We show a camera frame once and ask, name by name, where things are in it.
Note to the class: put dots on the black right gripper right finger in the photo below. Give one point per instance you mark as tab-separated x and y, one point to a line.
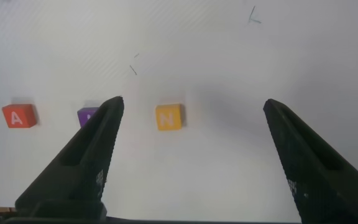
315	174

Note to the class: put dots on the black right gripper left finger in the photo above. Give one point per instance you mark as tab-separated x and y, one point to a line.
82	161

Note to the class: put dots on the purple letter I block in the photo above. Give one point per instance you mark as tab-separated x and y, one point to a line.
85	115

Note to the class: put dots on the orange letter A block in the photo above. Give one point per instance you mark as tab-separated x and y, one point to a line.
19	115

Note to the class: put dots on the yellow letter block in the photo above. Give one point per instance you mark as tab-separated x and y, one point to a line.
169	117

